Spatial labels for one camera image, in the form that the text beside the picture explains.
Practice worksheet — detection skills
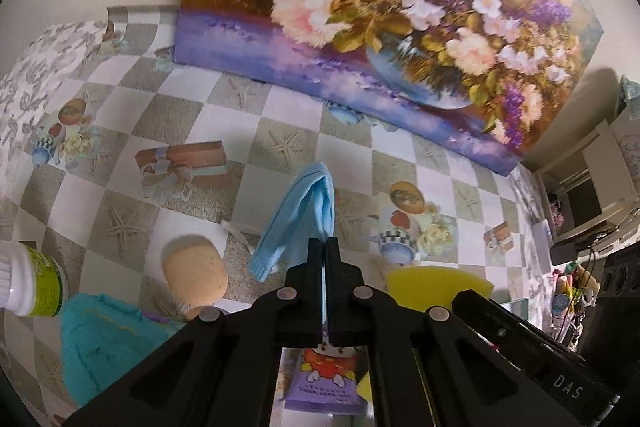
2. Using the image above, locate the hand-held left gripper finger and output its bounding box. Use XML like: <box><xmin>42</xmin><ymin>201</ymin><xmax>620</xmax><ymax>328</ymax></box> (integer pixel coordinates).
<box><xmin>62</xmin><ymin>238</ymin><xmax>327</xmax><ymax>427</ymax></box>
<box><xmin>327</xmin><ymin>238</ymin><xmax>576</xmax><ymax>427</ymax></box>

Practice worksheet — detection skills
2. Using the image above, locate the blue face mask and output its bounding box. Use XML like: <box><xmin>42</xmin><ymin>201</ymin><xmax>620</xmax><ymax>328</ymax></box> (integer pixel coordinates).
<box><xmin>220</xmin><ymin>162</ymin><xmax>336</xmax><ymax>283</ymax></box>

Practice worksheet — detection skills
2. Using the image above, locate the yellow sponge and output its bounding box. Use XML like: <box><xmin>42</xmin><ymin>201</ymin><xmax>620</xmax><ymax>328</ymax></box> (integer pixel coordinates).
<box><xmin>385</xmin><ymin>268</ymin><xmax>493</xmax><ymax>308</ymax></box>

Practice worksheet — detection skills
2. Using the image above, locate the pile of colourful small toys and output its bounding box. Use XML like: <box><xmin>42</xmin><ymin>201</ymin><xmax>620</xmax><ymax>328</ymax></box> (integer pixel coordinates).
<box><xmin>550</xmin><ymin>262</ymin><xmax>601</xmax><ymax>343</ymax></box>

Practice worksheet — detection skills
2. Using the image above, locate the purple tissue packet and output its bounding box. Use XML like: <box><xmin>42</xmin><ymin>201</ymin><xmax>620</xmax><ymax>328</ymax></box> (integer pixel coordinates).
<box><xmin>285</xmin><ymin>342</ymin><xmax>371</xmax><ymax>415</ymax></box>

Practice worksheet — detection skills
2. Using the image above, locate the black device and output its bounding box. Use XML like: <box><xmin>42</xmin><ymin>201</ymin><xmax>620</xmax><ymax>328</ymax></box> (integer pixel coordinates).
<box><xmin>550</xmin><ymin>239</ymin><xmax>597</xmax><ymax>266</ymax></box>

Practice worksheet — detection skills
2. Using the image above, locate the tan round sponge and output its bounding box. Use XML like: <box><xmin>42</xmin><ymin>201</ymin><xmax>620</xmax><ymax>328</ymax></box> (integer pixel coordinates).
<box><xmin>161</xmin><ymin>235</ymin><xmax>228</xmax><ymax>320</ymax></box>

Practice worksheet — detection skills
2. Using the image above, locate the small white box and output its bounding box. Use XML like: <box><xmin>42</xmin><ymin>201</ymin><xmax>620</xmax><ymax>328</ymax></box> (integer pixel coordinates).
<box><xmin>532</xmin><ymin>219</ymin><xmax>554</xmax><ymax>258</ymax></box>

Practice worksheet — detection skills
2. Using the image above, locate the white shelf unit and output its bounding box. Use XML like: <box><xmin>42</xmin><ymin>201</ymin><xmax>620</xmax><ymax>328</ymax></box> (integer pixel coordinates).
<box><xmin>532</xmin><ymin>107</ymin><xmax>640</xmax><ymax>253</ymax></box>

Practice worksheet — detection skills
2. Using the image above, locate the teal cloth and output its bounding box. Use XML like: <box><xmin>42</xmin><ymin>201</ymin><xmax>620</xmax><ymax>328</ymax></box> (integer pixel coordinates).
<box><xmin>60</xmin><ymin>292</ymin><xmax>186</xmax><ymax>408</ymax></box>

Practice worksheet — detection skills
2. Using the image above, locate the flower painting canvas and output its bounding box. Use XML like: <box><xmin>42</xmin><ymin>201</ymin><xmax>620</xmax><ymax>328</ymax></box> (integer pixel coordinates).
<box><xmin>172</xmin><ymin>0</ymin><xmax>606</xmax><ymax>178</ymax></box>

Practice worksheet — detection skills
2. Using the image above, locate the white bottle with green label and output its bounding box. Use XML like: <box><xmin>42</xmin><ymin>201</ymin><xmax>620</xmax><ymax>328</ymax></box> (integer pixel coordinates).
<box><xmin>0</xmin><ymin>239</ymin><xmax>69</xmax><ymax>318</ymax></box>

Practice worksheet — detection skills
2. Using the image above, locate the grey floral bed cover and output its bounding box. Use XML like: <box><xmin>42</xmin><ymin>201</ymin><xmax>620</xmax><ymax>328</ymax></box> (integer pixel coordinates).
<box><xmin>0</xmin><ymin>19</ymin><xmax>116</xmax><ymax>188</ymax></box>

